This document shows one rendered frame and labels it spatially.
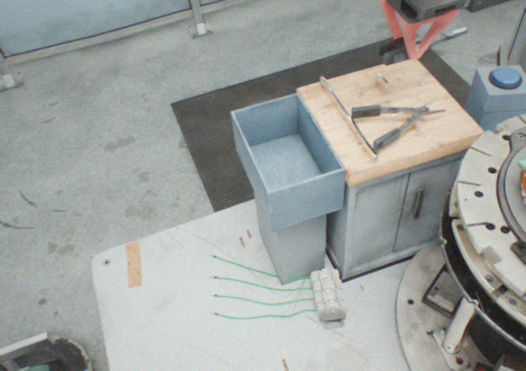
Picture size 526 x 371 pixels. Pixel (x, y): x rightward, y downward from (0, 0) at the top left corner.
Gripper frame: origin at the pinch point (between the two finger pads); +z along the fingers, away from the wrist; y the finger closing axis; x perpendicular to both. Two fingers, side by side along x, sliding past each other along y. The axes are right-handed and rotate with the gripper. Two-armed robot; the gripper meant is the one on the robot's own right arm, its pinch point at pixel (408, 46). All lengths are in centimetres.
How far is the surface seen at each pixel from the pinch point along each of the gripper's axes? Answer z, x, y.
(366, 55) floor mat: 121, 78, -134
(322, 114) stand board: 11.0, -10.1, -3.5
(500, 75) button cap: 13.0, 19.6, -1.9
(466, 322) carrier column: 25.0, -2.9, 26.6
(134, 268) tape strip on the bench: 40, -44, -8
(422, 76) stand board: 11.1, 7.2, -4.9
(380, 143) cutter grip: 7.9, -7.0, 7.1
